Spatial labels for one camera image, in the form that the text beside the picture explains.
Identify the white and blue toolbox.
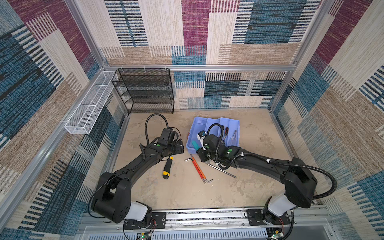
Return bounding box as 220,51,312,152
185,116,241,156

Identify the aluminium front rail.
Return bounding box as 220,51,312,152
76,205,334,234

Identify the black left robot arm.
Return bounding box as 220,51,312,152
88,113,184,228

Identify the teal utility knife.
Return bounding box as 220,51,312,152
192,141,200,151

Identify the red hex key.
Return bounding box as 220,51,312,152
184,158,206,184

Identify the black hex key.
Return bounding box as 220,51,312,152
208,164,237,179

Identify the black wire shelf rack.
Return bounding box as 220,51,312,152
112,68,175,114

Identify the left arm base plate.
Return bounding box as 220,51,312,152
123,212,167,231

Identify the black yellow utility knife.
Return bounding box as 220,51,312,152
162,156,173,180

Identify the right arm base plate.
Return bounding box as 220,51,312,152
244,208,291,226

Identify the white wire mesh basket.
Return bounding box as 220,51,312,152
65,72,115,135

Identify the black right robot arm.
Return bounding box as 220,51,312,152
196,123,338,218

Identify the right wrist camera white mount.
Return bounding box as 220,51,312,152
197,130,207,150

